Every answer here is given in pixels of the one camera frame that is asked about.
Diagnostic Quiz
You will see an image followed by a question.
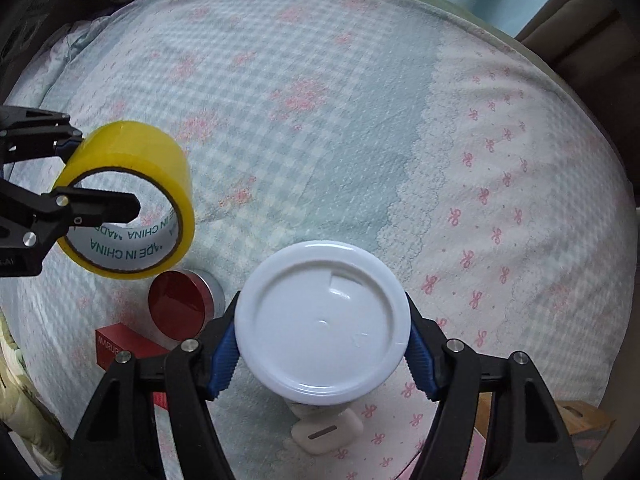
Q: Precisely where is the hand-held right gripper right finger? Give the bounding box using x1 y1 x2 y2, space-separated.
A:
400 292 583 480

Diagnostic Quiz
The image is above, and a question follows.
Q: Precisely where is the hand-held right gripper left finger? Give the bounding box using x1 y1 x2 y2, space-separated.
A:
70 290 243 480

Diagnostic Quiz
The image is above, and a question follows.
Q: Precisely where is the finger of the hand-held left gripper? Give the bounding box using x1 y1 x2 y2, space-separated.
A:
0 180 142 257
0 106 84 164

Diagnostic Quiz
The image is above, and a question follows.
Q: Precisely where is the yellow tape roll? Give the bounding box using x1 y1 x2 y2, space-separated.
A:
55 120 197 278

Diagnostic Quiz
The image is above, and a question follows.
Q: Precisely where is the white round plastic lid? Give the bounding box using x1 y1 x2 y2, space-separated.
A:
235 241 414 413

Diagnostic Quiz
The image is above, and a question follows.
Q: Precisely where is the red round tin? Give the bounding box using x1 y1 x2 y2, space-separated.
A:
148 269 226 351

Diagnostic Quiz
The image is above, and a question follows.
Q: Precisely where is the red box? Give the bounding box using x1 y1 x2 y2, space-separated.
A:
95 325 174 409

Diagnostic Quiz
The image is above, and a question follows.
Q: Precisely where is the white earbud case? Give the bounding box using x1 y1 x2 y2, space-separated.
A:
291 406 358 455

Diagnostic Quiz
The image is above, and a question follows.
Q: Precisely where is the green patterned cloth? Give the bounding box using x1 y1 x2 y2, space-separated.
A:
0 310 77 480

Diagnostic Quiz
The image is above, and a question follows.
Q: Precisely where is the cardboard box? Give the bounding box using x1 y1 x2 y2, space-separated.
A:
474 394 616 480

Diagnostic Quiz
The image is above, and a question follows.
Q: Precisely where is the checked floral bed sheet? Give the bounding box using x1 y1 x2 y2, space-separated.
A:
0 0 639 480

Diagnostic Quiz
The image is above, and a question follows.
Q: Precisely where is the brown cloth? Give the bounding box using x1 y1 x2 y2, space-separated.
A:
515 0 640 206

